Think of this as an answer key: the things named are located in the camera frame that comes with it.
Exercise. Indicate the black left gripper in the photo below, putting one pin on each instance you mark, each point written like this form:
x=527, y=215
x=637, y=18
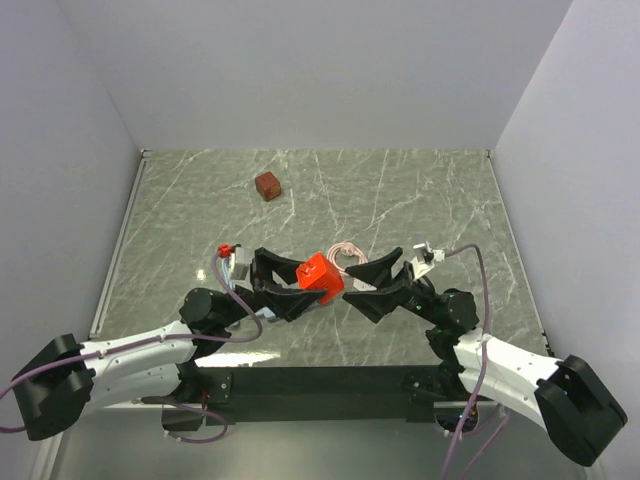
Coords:
x=290, y=302

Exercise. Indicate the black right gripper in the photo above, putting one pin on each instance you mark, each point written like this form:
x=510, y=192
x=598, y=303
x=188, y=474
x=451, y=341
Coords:
x=377, y=304

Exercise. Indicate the red cube socket adapter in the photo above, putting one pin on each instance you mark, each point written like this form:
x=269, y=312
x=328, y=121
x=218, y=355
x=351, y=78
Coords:
x=318, y=273

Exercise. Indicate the white square socket adapter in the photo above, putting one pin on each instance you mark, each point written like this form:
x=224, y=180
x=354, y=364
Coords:
x=360, y=285

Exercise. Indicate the blue power strip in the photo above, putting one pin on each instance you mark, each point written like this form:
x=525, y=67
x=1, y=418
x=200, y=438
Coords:
x=267, y=314

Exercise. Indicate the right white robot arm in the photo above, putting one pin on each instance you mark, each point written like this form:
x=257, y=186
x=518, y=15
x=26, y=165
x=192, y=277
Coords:
x=565, y=397

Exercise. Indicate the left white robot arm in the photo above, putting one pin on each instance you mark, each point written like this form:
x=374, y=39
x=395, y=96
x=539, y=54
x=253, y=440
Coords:
x=68, y=379

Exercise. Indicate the dark red cube adapter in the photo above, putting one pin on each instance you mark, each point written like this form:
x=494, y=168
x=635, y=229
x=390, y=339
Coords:
x=268, y=186

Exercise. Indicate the black base beam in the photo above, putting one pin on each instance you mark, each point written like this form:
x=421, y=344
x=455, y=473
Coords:
x=270, y=394

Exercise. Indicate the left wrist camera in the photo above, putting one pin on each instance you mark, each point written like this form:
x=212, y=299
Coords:
x=235, y=263

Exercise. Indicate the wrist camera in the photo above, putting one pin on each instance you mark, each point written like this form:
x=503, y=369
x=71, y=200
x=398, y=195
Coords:
x=425, y=259
x=235, y=263

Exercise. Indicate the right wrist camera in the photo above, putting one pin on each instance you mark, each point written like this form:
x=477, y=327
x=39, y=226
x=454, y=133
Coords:
x=425, y=259

